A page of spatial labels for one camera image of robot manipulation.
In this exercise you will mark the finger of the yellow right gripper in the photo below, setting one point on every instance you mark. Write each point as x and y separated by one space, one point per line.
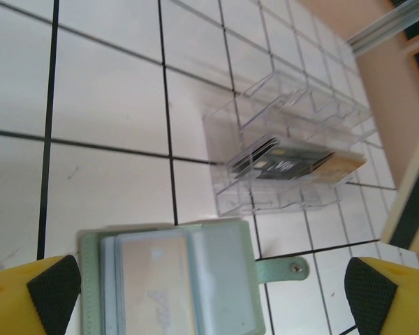
415 202

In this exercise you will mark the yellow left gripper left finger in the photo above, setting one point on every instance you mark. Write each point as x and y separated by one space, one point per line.
21 300

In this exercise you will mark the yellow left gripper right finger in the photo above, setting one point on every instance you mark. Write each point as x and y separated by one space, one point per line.
398 303

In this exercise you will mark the green card holder clear sleeves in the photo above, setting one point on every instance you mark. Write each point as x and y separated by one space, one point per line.
223 279

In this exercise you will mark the gold card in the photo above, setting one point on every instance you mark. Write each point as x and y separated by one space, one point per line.
153 279
338 167

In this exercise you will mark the stack of cards in stand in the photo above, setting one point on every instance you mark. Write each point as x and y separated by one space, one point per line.
283 164

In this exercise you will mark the clear acrylic card stand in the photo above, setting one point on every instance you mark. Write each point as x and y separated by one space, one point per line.
230 206

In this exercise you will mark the aluminium frame post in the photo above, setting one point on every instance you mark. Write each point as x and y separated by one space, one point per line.
387 26

